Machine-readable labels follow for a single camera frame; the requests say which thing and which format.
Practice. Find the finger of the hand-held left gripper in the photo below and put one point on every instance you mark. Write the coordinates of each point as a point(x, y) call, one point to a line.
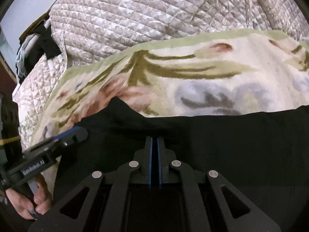
point(72, 135)

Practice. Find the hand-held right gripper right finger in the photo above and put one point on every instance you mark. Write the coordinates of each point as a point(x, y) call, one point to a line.
point(159, 164)

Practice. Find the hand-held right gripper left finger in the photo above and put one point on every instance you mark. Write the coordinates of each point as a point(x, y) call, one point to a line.
point(150, 164)

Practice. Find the black pants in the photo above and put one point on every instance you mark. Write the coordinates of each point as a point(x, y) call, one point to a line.
point(229, 145)

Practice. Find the person's left hand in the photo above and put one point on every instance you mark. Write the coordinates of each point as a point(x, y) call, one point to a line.
point(42, 198)

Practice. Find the dark wooden furniture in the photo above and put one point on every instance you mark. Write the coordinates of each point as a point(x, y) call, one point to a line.
point(8, 111)

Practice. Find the black garment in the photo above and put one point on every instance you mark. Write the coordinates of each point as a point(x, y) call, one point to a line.
point(51, 47)

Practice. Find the floral fleece blanket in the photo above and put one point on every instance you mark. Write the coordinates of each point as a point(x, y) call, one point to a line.
point(193, 77)

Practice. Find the light blue garment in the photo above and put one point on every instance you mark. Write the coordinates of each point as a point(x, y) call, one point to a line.
point(21, 55)

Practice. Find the quilted beige bedspread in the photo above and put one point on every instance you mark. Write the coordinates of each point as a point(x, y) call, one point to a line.
point(135, 17)

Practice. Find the quilted beige pillow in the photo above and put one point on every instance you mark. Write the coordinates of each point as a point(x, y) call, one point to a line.
point(280, 7)

